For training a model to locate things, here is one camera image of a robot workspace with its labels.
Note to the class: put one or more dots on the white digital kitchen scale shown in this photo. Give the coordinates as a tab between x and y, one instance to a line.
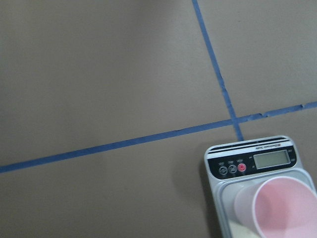
234	166

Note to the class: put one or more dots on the pink plastic cup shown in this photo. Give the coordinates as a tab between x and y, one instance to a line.
281	207

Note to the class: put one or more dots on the blue tape grid lines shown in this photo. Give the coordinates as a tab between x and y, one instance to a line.
234	120

